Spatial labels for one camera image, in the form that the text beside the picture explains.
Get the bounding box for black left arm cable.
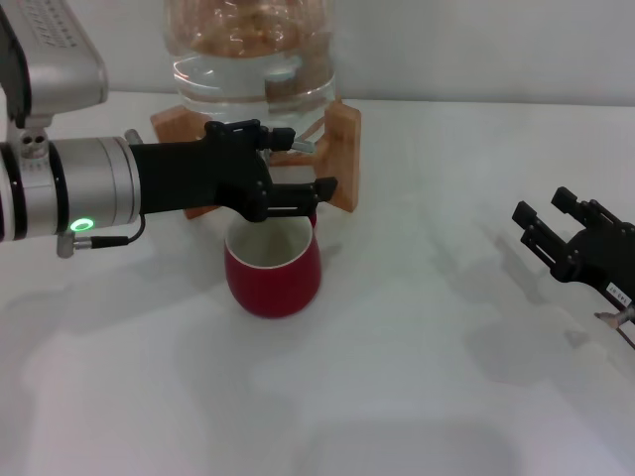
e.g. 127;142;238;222
56;215;147;259

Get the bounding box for clear glass water jar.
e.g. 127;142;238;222
159;0;341;134

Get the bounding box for red ceramic cup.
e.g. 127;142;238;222
222;212;323;319

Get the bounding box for wooden jar stand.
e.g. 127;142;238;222
149;96;362;220

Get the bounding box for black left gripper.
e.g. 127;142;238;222
129;118;339;223

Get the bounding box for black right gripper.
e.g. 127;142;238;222
511;185;635;308

